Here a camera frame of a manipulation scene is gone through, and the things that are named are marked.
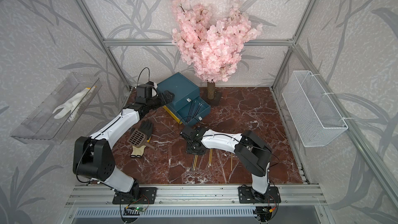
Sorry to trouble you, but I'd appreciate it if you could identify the teal yellow drawer box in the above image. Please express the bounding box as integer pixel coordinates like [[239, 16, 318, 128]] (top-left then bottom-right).
[[158, 73, 200, 121]]

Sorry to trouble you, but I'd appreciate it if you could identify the teal drawer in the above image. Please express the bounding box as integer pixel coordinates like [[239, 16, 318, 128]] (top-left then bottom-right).
[[176, 96, 211, 127]]

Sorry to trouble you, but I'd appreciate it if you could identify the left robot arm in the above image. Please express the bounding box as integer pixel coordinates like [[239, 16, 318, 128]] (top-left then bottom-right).
[[73, 91, 175, 195]]

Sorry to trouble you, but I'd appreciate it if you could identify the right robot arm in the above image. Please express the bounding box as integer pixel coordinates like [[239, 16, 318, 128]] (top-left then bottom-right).
[[180, 126, 273, 195]]

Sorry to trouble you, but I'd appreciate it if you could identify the dark grey pencil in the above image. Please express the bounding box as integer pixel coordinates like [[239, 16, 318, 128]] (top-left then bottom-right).
[[186, 100, 196, 123]]

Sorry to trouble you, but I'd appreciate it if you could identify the brown slotted spatula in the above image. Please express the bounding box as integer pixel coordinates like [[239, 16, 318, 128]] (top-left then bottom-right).
[[127, 129, 158, 150]]

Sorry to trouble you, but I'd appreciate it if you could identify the pink blossom artificial tree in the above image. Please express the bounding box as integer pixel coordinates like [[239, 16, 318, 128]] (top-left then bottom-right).
[[172, 0, 263, 100]]

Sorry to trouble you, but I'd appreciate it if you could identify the white glove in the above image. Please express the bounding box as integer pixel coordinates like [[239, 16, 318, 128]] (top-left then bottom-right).
[[52, 86, 96, 122]]

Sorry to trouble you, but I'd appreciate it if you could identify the left circuit board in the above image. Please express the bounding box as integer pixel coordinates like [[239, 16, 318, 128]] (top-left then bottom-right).
[[122, 206, 148, 216]]

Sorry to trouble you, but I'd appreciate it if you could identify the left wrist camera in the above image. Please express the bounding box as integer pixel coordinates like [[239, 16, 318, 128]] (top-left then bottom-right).
[[136, 82, 157, 99]]

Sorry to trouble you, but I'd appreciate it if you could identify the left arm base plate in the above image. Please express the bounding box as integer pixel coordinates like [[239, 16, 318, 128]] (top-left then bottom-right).
[[112, 187, 157, 205]]

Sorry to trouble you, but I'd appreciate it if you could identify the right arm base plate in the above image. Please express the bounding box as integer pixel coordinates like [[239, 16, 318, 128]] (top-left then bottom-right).
[[238, 185, 281, 204]]

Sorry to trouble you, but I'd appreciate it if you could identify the clear acrylic wall tray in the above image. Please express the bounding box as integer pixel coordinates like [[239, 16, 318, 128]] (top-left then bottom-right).
[[10, 73, 102, 145]]

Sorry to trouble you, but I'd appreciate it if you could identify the aluminium front rail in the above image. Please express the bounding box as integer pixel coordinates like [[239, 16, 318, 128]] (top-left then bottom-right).
[[65, 184, 327, 207]]

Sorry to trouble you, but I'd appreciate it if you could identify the white wire mesh basket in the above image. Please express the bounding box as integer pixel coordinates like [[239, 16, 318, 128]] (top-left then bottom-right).
[[282, 71, 348, 147]]

